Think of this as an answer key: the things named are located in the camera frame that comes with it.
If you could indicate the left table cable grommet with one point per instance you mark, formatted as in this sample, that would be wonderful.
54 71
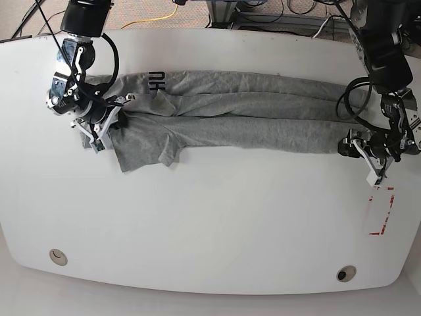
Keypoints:
58 257

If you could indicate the grey t-shirt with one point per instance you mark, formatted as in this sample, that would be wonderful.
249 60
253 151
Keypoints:
214 108

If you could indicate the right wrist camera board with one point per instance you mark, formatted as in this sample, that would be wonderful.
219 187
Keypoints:
99 144

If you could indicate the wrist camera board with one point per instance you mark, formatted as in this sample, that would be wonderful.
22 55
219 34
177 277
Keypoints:
99 144
374 179

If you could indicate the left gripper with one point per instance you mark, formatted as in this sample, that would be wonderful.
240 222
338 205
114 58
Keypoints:
377 149

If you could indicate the red tape rectangle marking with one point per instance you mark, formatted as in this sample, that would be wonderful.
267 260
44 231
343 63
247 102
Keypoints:
378 210

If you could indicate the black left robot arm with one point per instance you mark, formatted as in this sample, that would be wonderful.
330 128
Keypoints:
378 29

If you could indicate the table cable grommet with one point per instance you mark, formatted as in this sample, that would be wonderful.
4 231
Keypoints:
346 274
58 257

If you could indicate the right table cable grommet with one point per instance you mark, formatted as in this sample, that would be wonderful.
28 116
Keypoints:
346 274

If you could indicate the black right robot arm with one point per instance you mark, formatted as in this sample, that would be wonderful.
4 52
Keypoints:
69 93

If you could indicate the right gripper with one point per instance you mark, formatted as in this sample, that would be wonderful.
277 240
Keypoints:
96 120

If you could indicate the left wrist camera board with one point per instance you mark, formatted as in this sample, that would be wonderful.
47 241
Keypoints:
374 179

